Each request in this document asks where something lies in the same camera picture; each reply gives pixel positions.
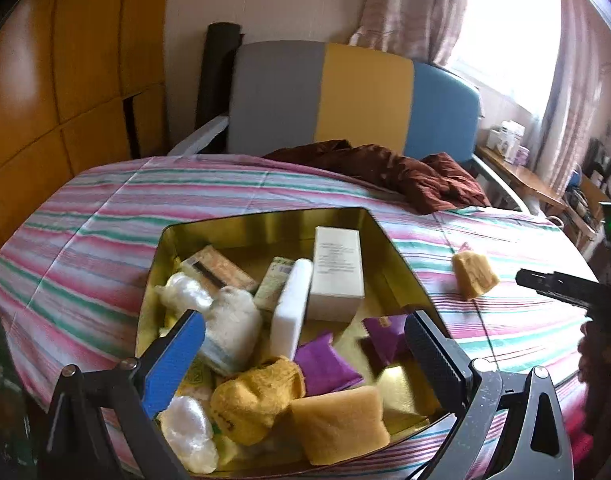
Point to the white cardboard box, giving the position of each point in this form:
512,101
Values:
335,270

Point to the patterned curtain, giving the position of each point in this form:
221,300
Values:
580,85
410,5

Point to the yellow sponge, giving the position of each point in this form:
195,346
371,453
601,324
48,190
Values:
475,275
340,425

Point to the beige knitted sock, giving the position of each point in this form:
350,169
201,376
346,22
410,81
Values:
235,325

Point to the maroon blanket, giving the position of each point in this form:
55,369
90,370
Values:
410,175

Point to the wooden side desk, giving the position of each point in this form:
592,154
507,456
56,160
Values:
525,180

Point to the bag of cotton balls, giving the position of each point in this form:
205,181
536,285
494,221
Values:
188,435
183,297

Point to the cluttered shelf unit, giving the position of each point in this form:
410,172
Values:
593,185

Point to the purple tissue box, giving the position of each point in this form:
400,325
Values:
524,156

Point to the striped bed sheet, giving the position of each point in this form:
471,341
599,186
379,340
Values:
85,220

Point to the black rolled mat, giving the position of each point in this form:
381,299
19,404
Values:
218,70

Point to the small white carton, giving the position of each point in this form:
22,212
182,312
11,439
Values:
493,139

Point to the grey yellow blue headboard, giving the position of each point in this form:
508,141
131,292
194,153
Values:
365,95

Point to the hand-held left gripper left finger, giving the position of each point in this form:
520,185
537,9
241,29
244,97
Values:
175,360

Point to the tall white carton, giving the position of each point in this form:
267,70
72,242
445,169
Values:
510,140

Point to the yellow green packet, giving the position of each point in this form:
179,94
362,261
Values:
200,377

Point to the yellow sock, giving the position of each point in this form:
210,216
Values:
255,400

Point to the white foam sponge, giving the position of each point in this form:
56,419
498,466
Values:
290,310

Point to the window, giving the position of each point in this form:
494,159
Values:
505,35

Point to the wooden wardrobe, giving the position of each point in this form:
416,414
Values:
60,85

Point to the white bed rail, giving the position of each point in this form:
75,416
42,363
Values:
198,135
500,182

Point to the person's right forearm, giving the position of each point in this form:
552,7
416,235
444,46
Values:
600,375

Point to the purple packet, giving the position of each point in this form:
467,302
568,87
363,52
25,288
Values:
328,365
385,337

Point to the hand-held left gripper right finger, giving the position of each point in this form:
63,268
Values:
435,360

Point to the brown soap box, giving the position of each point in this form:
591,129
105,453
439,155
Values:
220,267

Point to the gold tin box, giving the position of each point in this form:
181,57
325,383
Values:
265,225

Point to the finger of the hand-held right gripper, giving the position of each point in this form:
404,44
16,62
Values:
560,287

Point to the person's red clothing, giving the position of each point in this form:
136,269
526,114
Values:
583,440

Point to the green patterned small box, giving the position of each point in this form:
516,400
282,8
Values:
273,280

